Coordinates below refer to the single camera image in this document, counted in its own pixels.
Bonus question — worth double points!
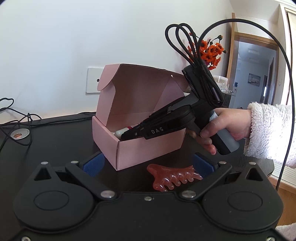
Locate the red white tube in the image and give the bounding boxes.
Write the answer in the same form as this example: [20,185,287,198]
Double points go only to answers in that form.
[114,126,132,139]

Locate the white fleece sleeve forearm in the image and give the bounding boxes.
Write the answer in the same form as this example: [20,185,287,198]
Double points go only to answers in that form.
[244,102,292,164]

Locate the person right hand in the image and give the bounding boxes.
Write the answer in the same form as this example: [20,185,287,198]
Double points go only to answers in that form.
[187,108,251,155]

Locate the black appliance cabinet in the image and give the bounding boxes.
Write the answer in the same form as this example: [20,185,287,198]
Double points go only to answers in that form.
[222,91,232,108]

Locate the pink cardboard box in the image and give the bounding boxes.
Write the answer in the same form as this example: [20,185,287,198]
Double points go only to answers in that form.
[92,64,188,171]

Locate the cotton swab box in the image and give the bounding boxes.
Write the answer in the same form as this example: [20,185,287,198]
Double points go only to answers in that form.
[213,75,228,90]

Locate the red translucent hand-shaped comb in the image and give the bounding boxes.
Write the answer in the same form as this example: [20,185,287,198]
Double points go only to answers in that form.
[147,164,203,192]

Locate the orange flower bouquet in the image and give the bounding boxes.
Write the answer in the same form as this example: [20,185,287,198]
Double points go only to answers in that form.
[199,35,227,70]

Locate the silver desk grommet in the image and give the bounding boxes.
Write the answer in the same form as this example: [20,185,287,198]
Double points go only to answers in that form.
[11,128,30,140]

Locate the white wall socket strip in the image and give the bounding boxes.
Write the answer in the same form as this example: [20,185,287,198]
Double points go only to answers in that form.
[86,67,103,94]

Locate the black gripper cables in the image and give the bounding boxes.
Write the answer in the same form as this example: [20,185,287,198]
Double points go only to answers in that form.
[164,18,296,191]

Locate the black tangled cable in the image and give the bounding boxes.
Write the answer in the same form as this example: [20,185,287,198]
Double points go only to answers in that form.
[0,97,42,151]

